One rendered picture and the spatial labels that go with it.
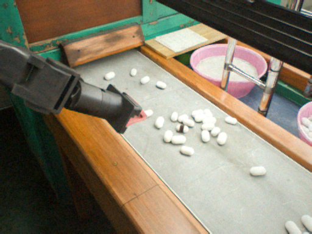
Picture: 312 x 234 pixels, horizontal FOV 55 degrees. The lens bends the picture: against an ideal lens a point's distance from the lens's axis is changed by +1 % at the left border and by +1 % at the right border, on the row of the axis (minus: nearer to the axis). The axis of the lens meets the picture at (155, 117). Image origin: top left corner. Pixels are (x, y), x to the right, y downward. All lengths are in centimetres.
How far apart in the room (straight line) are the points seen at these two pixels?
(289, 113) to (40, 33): 84
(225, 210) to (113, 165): 27
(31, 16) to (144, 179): 60
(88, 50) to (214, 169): 58
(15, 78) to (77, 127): 35
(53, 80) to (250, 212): 47
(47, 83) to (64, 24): 57
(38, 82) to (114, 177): 29
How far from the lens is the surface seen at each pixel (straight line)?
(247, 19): 60
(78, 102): 53
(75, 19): 105
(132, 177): 68
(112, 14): 111
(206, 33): 127
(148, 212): 62
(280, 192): 74
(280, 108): 108
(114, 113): 58
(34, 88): 50
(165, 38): 121
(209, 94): 92
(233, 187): 71
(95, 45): 104
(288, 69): 113
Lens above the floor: 130
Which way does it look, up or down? 40 degrees down
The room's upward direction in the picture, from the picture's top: straight up
